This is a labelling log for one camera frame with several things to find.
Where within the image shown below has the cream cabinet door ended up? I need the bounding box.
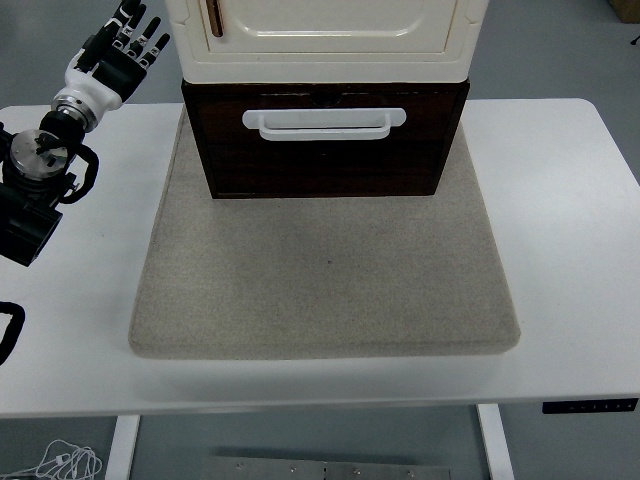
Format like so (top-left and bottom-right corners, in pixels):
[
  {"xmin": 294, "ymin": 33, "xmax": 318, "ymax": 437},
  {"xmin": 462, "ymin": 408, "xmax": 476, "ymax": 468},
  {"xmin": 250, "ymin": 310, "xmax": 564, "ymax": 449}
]
[{"xmin": 202, "ymin": 0, "xmax": 459, "ymax": 56}]

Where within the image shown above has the white drawer handle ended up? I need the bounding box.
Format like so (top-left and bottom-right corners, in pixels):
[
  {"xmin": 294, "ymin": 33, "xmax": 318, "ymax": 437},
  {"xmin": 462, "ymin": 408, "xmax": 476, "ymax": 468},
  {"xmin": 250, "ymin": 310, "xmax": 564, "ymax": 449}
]
[{"xmin": 241, "ymin": 107, "xmax": 409, "ymax": 143}]

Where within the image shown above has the black table control panel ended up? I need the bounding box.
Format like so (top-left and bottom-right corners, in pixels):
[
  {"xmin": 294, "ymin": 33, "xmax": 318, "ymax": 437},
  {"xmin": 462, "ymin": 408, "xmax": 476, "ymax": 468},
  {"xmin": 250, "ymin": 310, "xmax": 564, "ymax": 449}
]
[{"xmin": 542, "ymin": 397, "xmax": 640, "ymax": 416}]

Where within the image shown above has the white table leg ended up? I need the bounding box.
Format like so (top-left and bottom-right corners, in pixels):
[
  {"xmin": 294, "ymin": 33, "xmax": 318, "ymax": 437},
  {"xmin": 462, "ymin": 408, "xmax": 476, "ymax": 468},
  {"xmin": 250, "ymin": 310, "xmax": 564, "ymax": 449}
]
[
  {"xmin": 475, "ymin": 403, "xmax": 516, "ymax": 480},
  {"xmin": 104, "ymin": 414, "xmax": 142, "ymax": 480}
]

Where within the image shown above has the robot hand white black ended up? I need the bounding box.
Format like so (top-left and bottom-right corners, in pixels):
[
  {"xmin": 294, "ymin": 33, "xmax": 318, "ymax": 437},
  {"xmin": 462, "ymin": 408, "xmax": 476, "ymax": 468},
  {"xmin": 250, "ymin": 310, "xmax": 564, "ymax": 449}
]
[{"xmin": 63, "ymin": 0, "xmax": 172, "ymax": 113}]

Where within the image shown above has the grey metal plate with screws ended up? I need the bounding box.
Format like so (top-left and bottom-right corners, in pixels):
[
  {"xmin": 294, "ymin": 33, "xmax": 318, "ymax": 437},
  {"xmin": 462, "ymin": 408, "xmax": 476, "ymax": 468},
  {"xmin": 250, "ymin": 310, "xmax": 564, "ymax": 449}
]
[{"xmin": 199, "ymin": 454, "xmax": 454, "ymax": 480}]

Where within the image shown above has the cream plastic cabinet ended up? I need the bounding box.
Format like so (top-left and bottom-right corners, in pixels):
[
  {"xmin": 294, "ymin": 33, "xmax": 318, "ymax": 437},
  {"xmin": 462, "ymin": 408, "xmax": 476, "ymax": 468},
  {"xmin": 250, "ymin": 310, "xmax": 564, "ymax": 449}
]
[{"xmin": 164, "ymin": 0, "xmax": 490, "ymax": 85}]

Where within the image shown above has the white cable on floor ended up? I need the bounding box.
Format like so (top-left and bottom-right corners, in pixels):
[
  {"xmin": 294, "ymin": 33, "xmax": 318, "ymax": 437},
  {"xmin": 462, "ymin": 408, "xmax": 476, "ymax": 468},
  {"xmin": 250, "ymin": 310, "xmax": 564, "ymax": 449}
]
[{"xmin": 0, "ymin": 438, "xmax": 104, "ymax": 480}]

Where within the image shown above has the copper door handle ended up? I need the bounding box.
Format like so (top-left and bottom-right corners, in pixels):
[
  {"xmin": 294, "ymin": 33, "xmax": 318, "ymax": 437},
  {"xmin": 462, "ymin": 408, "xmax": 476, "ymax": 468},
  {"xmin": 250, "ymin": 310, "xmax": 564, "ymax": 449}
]
[{"xmin": 200, "ymin": 0, "xmax": 225, "ymax": 39}]

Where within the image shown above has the beige felt mat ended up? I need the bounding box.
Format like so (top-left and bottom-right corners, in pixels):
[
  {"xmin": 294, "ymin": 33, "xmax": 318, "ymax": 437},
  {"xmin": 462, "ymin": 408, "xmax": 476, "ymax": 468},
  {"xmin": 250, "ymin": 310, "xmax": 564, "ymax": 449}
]
[{"xmin": 128, "ymin": 102, "xmax": 522, "ymax": 361}]

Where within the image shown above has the cardboard box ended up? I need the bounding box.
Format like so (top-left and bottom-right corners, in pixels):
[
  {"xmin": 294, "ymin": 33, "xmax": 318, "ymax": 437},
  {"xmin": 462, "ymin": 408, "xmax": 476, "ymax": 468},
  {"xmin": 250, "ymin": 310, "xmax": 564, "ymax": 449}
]
[{"xmin": 607, "ymin": 0, "xmax": 640, "ymax": 24}]

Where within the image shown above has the dark wooden drawer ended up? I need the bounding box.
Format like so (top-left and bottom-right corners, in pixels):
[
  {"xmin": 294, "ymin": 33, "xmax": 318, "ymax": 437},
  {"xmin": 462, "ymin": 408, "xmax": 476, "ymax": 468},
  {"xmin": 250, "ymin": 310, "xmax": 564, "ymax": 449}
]
[{"xmin": 189, "ymin": 91, "xmax": 461, "ymax": 149}]

